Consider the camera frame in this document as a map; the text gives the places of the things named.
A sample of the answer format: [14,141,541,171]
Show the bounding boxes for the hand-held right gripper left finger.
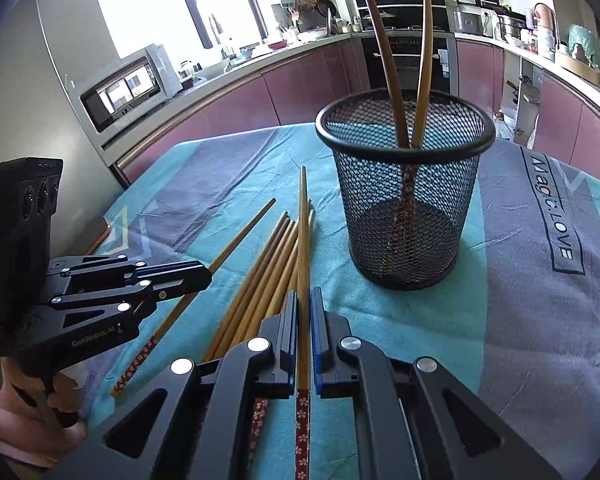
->
[45,289,299,480]

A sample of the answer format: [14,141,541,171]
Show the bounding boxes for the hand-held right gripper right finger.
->
[310,287,563,480]

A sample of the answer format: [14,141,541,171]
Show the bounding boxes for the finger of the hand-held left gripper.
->
[51,265,214,314]
[47,254,207,282]

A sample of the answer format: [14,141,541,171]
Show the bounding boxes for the bundle of bamboo chopsticks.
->
[200,200,317,466]

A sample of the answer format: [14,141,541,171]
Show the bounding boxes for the floral-handled bamboo chopstick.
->
[410,0,435,151]
[352,0,418,271]
[111,198,277,398]
[295,166,312,480]

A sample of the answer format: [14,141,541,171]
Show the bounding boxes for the black mesh utensil holder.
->
[315,89,497,292]

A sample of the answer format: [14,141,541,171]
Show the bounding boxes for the person's left hand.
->
[2,359,82,419]

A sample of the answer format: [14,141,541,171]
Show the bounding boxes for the silver microwave oven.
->
[80,44,183,134]

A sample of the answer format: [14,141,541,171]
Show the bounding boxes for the teal grey printed tablecloth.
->
[87,122,600,480]

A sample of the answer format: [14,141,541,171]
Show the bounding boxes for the purple kitchen cabinets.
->
[102,35,600,186]

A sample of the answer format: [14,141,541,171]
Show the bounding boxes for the kitchen window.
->
[87,0,268,58]

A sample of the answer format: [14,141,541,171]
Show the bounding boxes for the black built-in oven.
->
[361,34,457,97]

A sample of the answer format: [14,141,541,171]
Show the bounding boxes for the wok with glass lid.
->
[362,10,396,30]

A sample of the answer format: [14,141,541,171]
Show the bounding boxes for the silver countertop appliance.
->
[452,10,485,37]

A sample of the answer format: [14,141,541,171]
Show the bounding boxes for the pink kettle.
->
[532,2,557,28]

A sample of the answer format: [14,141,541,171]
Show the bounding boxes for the green mesh food cover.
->
[567,24,600,63]

